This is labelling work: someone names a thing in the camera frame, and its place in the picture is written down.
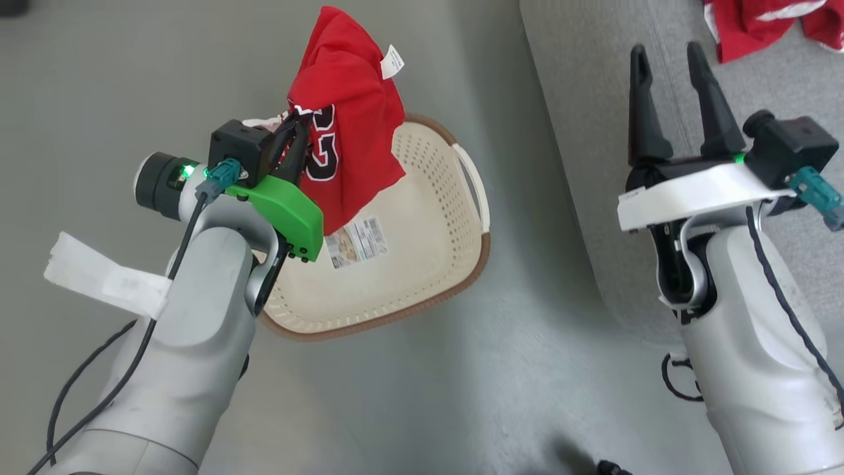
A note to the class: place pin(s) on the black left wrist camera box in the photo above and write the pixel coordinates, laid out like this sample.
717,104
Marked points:
241,148

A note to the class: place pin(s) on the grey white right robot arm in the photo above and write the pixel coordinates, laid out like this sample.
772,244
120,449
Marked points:
752,343

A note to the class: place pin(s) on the red garment with white trim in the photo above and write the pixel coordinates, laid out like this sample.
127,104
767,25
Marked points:
752,23

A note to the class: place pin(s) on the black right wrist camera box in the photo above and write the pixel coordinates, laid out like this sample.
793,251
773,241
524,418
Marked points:
794,148

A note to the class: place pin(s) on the red jersey with black letters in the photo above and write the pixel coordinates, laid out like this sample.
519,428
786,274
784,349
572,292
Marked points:
349,105

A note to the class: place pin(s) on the grey fabric sofa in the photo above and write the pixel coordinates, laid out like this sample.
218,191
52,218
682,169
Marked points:
593,165

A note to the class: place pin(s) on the teal right camera connector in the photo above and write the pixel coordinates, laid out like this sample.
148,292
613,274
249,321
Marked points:
817,194

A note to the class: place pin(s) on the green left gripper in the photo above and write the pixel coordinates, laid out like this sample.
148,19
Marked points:
290,211

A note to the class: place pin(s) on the printed basket label sticker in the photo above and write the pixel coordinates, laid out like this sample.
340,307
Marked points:
356,243

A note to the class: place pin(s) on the black round floor foot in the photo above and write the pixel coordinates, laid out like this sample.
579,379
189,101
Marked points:
12,6

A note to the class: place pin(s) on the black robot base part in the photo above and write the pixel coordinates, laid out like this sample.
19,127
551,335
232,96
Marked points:
613,468

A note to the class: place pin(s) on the white tape tag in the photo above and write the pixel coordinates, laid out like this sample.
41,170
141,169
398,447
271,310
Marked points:
99,277

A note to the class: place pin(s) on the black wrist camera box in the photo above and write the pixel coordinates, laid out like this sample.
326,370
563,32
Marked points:
241,148
794,148

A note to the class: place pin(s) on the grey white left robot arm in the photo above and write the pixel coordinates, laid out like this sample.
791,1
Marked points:
191,330

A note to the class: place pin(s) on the cream laundry basket brown rim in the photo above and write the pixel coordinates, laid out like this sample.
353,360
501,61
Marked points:
428,244

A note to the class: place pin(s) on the teal left camera connector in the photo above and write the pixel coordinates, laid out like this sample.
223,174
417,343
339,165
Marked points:
221,178

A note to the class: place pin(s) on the teal camera connector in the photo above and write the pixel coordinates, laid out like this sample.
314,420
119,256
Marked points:
221,178
817,194

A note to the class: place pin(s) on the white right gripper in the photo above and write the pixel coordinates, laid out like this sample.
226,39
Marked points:
692,188

